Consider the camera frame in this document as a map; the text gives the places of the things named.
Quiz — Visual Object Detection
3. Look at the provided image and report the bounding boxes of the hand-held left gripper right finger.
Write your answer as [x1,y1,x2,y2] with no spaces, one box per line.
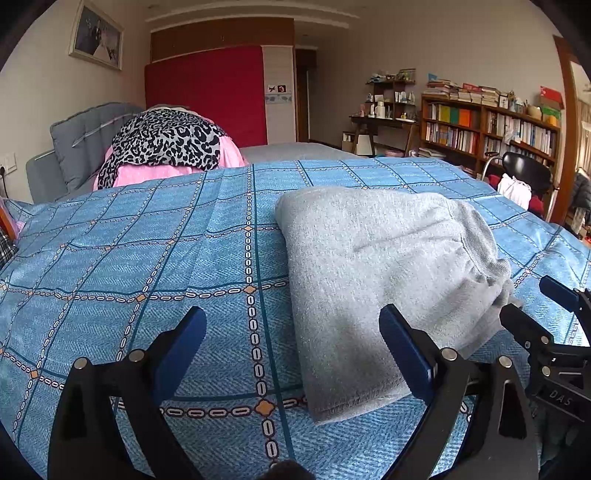
[379,304,541,480]

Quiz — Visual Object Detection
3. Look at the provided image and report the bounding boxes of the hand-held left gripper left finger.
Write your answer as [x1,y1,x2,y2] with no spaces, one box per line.
[47,306,208,480]

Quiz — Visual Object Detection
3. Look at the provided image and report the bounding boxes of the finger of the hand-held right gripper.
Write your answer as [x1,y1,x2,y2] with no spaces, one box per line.
[500,302,555,357]
[539,275,591,319]

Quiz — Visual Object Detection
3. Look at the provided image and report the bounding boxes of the grey sweatshirt garment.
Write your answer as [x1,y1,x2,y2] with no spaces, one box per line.
[276,187,525,424]

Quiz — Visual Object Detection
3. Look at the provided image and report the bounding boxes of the white garment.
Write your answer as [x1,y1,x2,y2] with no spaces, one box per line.
[496,175,532,208]

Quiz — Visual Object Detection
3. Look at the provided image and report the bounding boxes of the black chair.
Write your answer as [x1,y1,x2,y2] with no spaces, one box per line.
[480,151,559,222]

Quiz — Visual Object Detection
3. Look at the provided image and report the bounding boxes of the wooden bookshelf with books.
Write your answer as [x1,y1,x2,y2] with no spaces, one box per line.
[420,78,561,178]

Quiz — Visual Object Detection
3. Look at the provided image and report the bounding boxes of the red box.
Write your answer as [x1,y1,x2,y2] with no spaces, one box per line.
[539,85,565,109]

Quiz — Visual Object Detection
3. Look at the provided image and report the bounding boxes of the plaid cloth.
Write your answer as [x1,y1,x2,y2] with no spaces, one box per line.
[0,228,19,268]

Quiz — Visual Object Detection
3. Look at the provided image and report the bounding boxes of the leopard print cloth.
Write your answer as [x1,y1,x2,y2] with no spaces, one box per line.
[98,109,227,190]

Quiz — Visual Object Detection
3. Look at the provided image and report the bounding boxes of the grey bed sheet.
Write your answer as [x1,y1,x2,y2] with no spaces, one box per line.
[240,142,370,163]

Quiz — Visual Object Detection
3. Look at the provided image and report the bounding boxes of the wooden desk with hutch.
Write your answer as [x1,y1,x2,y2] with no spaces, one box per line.
[348,78,421,158]

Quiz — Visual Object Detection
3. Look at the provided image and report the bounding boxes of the grey padded headboard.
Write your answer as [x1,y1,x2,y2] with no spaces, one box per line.
[25,102,146,204]

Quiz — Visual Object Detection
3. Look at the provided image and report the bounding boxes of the red wardrobe door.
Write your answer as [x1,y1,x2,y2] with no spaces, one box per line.
[144,45,269,147]

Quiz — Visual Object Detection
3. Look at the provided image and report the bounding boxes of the wooden overhead cabinet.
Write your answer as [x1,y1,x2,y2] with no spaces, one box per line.
[150,17,296,63]

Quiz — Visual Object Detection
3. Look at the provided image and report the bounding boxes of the blue chain-patterned bed cover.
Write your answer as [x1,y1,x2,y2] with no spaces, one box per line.
[0,158,591,480]

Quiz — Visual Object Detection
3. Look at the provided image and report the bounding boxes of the wooden window frame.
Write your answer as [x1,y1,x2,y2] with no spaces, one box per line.
[551,34,591,227]

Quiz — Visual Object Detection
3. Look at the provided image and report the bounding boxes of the framed wall picture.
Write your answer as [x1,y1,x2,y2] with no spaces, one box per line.
[68,0,125,71]

